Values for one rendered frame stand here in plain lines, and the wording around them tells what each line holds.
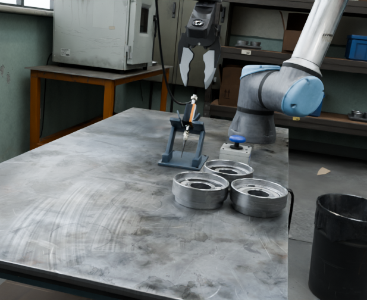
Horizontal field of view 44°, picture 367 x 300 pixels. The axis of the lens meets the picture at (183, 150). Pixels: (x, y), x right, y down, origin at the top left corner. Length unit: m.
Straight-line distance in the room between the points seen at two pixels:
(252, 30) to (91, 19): 2.16
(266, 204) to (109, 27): 2.47
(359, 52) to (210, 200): 3.70
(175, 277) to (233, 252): 0.12
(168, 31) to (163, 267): 4.24
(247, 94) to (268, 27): 3.52
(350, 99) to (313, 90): 3.65
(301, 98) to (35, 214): 0.78
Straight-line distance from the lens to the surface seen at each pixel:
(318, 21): 1.34
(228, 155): 1.07
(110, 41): 3.13
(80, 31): 3.22
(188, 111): 1.08
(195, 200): 0.80
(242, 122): 1.38
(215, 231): 0.74
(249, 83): 1.37
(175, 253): 0.66
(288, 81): 1.28
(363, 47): 4.41
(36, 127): 3.18
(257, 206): 0.80
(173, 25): 4.76
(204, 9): 1.05
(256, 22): 4.88
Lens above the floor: 1.11
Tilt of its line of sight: 15 degrees down
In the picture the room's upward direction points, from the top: 6 degrees clockwise
